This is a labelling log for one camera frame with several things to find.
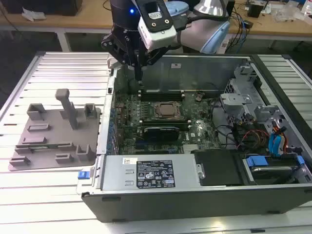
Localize blue disk carrier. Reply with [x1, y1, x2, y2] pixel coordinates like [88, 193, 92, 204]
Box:
[244, 156, 306, 173]

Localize black camera cable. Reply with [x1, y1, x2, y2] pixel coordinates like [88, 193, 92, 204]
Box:
[174, 12, 231, 32]

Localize green motherboard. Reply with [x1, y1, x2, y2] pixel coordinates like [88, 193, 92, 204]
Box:
[112, 90, 234, 156]

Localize black optical drive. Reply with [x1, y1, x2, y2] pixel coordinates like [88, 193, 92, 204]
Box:
[190, 148, 246, 187]

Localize white plastic case clip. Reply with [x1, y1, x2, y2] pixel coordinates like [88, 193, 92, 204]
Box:
[107, 56, 121, 70]

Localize blue data wire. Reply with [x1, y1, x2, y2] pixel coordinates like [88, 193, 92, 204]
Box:
[267, 133, 285, 159]

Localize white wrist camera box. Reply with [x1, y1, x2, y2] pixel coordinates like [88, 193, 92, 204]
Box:
[137, 0, 177, 52]

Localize CPU socket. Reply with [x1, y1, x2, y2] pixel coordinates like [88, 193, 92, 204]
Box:
[153, 100, 183, 120]

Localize white crumpled paper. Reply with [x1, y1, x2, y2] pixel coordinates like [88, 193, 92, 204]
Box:
[21, 6, 46, 22]

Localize RAM slot with white latches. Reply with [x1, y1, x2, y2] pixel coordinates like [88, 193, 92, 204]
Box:
[138, 95, 185, 99]
[140, 120, 191, 124]
[138, 90, 184, 94]
[140, 124, 192, 130]

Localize blue cable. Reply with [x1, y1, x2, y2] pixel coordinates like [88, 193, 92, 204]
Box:
[240, 14, 247, 53]

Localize wooden desk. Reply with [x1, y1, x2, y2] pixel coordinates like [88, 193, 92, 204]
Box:
[0, 7, 115, 35]
[229, 0, 312, 42]

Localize grey metal drive cage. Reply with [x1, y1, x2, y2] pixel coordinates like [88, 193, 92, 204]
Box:
[218, 59, 283, 127]

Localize silver CPU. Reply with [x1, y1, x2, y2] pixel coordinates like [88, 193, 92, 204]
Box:
[159, 104, 176, 116]

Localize small black box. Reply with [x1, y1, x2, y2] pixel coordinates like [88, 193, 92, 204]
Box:
[247, 3, 263, 18]

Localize metal socket cover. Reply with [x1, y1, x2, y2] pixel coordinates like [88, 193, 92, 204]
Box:
[156, 102, 181, 118]

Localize black wire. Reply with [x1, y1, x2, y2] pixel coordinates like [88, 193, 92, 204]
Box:
[209, 97, 237, 149]

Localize red yellow power wire bundle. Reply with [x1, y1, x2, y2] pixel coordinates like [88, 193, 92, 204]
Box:
[233, 129, 270, 150]

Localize grey plastic parts rack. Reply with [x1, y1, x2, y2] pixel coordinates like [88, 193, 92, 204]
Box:
[8, 88, 102, 172]

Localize silver chipset heatsink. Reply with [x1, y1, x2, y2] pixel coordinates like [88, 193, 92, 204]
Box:
[182, 144, 204, 154]

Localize black graphics card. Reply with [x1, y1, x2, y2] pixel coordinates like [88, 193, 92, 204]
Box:
[143, 125, 181, 142]

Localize orange data wire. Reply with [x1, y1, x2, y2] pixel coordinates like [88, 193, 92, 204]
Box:
[273, 123, 291, 156]

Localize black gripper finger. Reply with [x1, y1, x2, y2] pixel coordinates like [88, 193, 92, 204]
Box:
[100, 33, 139, 85]
[137, 45, 169, 85]

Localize hard disk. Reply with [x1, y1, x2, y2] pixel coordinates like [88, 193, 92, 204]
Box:
[250, 165, 297, 185]

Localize grey power supply with label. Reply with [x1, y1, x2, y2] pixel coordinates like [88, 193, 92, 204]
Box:
[100, 155, 203, 191]

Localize black open PC case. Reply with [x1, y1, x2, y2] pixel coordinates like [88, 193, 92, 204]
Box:
[77, 54, 312, 224]

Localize clear plastic bags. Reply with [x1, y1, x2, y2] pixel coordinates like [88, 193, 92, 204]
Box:
[270, 3, 304, 24]

